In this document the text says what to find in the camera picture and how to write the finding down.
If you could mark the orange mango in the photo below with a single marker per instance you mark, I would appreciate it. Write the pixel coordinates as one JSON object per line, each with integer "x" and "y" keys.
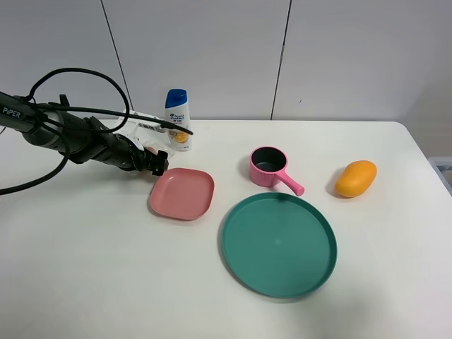
{"x": 356, "y": 178}

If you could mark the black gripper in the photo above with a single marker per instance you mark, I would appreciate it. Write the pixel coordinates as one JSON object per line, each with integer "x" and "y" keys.
{"x": 120, "y": 152}

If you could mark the grey box at table edge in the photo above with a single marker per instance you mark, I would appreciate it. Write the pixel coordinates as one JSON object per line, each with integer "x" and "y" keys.
{"x": 442, "y": 166}

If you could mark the pink square plate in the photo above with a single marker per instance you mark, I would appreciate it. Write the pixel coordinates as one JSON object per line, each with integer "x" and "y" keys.
{"x": 182, "y": 194}

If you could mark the white blue shampoo bottle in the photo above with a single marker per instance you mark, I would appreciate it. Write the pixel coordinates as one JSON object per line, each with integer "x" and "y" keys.
{"x": 177, "y": 112}

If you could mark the round teal tray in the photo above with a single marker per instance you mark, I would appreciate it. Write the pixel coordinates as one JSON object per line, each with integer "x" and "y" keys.
{"x": 278, "y": 245}

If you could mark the pink saucepan with handle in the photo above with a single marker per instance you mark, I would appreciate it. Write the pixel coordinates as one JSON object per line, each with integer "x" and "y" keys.
{"x": 267, "y": 167}

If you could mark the fruit tart pastry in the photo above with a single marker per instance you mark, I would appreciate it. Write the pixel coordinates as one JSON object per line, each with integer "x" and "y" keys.
{"x": 155, "y": 146}

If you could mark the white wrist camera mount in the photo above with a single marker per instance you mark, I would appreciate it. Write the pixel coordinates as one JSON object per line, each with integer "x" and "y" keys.
{"x": 138, "y": 131}

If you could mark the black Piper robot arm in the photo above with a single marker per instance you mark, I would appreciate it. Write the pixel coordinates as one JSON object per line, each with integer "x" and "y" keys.
{"x": 87, "y": 137}

